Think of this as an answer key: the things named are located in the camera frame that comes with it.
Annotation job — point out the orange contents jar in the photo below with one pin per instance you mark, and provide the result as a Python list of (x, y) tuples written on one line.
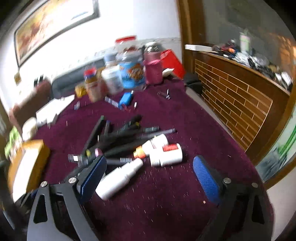
[(92, 84)]

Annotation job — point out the round wrapped white pad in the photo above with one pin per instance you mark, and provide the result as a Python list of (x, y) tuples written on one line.
[(29, 129)]

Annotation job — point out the black marker dark blue cap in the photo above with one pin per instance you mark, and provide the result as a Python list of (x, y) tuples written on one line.
[(128, 137)]

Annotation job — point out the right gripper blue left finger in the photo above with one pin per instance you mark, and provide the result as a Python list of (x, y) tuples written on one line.
[(89, 179)]

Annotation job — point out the yellow tape roll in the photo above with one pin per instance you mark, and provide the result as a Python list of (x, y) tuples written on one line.
[(80, 90)]

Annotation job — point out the metal nail clipper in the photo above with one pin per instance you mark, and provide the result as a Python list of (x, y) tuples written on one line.
[(165, 95)]

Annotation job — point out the red box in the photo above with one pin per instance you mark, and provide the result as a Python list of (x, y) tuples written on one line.
[(170, 60)]

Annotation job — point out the brown armchair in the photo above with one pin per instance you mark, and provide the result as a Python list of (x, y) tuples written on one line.
[(21, 112)]

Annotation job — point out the red lid clear jar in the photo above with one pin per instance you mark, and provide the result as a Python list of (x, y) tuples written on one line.
[(126, 44)]

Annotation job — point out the black leather sofa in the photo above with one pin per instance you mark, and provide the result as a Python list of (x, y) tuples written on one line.
[(64, 84)]

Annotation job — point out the white papers stack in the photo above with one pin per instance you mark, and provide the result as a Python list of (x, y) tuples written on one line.
[(49, 113)]

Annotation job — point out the white pill bottle red label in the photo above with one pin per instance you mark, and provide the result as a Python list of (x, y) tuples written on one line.
[(167, 155)]

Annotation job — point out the white spray bottle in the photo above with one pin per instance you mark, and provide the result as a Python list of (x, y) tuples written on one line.
[(117, 179)]

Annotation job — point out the wooden brick pattern cabinet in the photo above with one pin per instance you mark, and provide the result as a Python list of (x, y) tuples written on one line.
[(248, 103)]

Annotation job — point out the black marker light blue cap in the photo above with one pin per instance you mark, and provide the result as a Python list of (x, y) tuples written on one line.
[(131, 125)]

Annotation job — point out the blue label plastic jar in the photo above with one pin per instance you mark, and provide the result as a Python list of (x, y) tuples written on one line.
[(131, 69)]

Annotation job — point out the blue battery pack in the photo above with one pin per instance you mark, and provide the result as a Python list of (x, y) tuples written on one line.
[(126, 99)]

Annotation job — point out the pink insulated bottle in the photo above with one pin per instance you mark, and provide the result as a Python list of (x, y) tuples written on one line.
[(152, 63)]

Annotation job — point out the white plastic tub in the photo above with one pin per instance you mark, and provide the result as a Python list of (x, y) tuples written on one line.
[(112, 78)]

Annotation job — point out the framed wall painting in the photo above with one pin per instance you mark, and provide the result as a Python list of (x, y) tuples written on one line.
[(48, 21)]

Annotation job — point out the white glue bottle orange cap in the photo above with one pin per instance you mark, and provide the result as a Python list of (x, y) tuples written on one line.
[(145, 149)]

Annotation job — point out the yellow taped white tray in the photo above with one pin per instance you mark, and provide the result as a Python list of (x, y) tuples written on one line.
[(26, 169)]

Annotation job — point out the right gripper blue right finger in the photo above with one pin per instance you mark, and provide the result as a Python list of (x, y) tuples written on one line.
[(209, 178)]

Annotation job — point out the black marker yellow cap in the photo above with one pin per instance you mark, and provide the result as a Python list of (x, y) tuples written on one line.
[(93, 138), (123, 149)]

